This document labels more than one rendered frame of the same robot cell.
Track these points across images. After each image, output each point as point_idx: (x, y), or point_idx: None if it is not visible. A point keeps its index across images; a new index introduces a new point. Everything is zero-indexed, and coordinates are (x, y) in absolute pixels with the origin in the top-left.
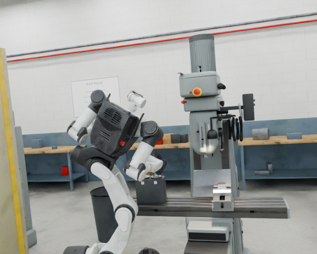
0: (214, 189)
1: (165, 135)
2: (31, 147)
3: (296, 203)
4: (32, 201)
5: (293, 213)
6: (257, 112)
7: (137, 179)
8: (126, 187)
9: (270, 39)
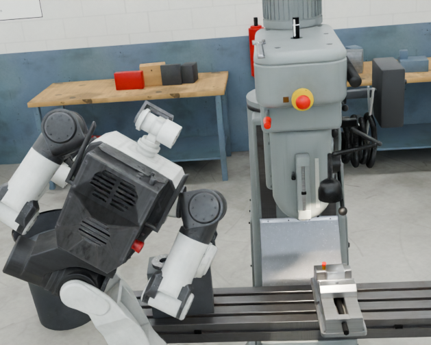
0: (321, 285)
1: (148, 68)
2: None
3: (414, 204)
4: None
5: (413, 229)
6: (340, 10)
7: (177, 318)
8: (140, 313)
9: None
